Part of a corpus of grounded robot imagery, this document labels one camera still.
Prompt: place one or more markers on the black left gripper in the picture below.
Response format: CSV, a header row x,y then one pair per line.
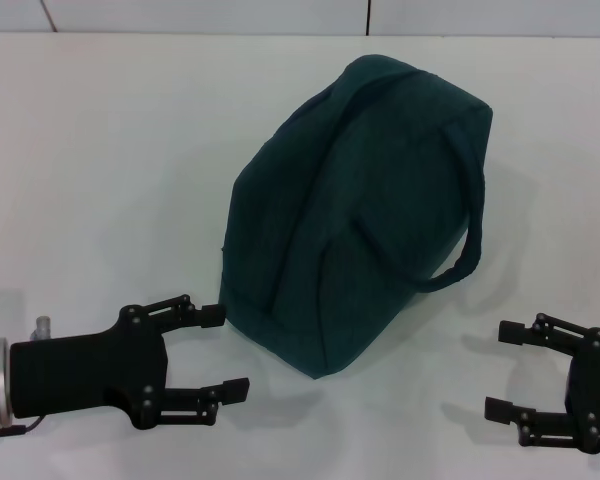
x,y
90,370

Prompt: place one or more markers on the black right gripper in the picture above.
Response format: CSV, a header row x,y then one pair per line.
x,y
595,385

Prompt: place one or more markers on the dark teal insulated lunch bag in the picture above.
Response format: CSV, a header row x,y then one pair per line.
x,y
350,225

